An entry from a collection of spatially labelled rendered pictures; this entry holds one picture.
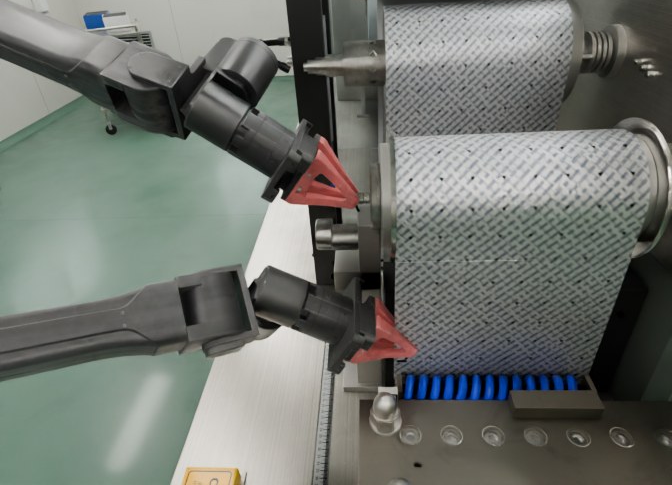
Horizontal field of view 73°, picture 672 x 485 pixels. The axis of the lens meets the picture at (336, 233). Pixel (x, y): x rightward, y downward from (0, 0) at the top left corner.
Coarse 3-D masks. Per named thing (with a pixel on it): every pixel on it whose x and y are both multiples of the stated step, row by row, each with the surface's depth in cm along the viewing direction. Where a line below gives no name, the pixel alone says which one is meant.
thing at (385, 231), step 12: (384, 144) 48; (384, 156) 46; (648, 156) 43; (384, 168) 45; (384, 180) 45; (384, 192) 45; (384, 204) 45; (384, 216) 45; (648, 216) 44; (384, 228) 46; (384, 240) 47
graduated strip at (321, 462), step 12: (324, 348) 78; (324, 360) 76; (324, 372) 74; (324, 384) 72; (324, 396) 70; (324, 408) 68; (324, 420) 67; (324, 432) 65; (324, 444) 63; (324, 456) 62; (324, 468) 61; (312, 480) 59; (324, 480) 59
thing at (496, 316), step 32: (416, 288) 49; (448, 288) 49; (480, 288) 49; (512, 288) 48; (544, 288) 48; (576, 288) 48; (608, 288) 48; (416, 320) 52; (448, 320) 51; (480, 320) 51; (512, 320) 51; (544, 320) 51; (576, 320) 50; (448, 352) 54; (480, 352) 54; (512, 352) 54; (544, 352) 53; (576, 352) 53
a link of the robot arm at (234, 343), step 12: (240, 264) 49; (240, 276) 48; (240, 288) 48; (240, 300) 49; (252, 312) 47; (252, 324) 47; (264, 324) 53; (276, 324) 54; (228, 336) 45; (240, 336) 46; (252, 336) 46; (264, 336) 56; (204, 348) 45; (216, 348) 45; (228, 348) 45; (240, 348) 47
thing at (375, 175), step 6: (372, 162) 49; (372, 168) 48; (378, 168) 48; (372, 174) 47; (378, 174) 47; (372, 180) 47; (378, 180) 47; (372, 186) 47; (378, 186) 47; (372, 192) 47; (378, 192) 47; (372, 198) 47; (378, 198) 47; (372, 204) 47; (378, 204) 47; (372, 210) 47; (378, 210) 47; (372, 216) 48; (378, 216) 48; (372, 222) 48; (378, 222) 48; (372, 228) 50; (378, 228) 50
